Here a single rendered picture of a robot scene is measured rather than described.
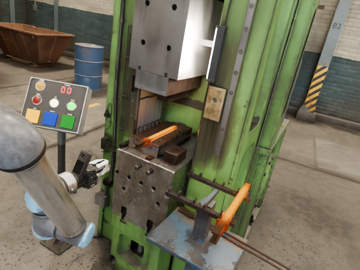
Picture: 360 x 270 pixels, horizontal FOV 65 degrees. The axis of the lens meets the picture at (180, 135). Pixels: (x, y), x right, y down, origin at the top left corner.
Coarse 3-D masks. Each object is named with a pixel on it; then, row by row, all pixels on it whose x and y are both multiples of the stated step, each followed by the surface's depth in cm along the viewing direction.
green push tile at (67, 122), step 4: (64, 116) 159; (68, 116) 159; (72, 116) 159; (64, 120) 158; (68, 120) 158; (72, 120) 158; (60, 124) 158; (64, 124) 158; (68, 124) 158; (72, 124) 158; (64, 128) 158; (68, 128) 158; (72, 128) 158
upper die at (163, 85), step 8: (136, 72) 147; (144, 72) 145; (136, 80) 148; (144, 80) 146; (152, 80) 144; (160, 80) 141; (168, 80) 139; (176, 80) 147; (184, 80) 155; (192, 80) 164; (200, 80) 175; (144, 88) 147; (152, 88) 145; (160, 88) 142; (168, 88) 142; (176, 88) 150; (184, 88) 158; (192, 88) 168
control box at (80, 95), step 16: (32, 80) 162; (48, 80) 162; (32, 96) 160; (48, 96) 161; (64, 96) 161; (80, 96) 161; (64, 112) 160; (80, 112) 160; (48, 128) 158; (80, 128) 161
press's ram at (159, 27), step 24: (144, 0) 134; (168, 0) 128; (192, 0) 125; (216, 0) 147; (144, 24) 137; (168, 24) 131; (192, 24) 132; (216, 24) 157; (144, 48) 141; (168, 48) 135; (192, 48) 140; (168, 72) 138; (192, 72) 149
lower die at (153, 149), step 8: (152, 128) 179; (160, 128) 178; (184, 128) 185; (136, 136) 163; (144, 136) 162; (160, 136) 163; (176, 136) 170; (152, 144) 154; (160, 144) 155; (168, 144) 163; (144, 152) 158; (152, 152) 156
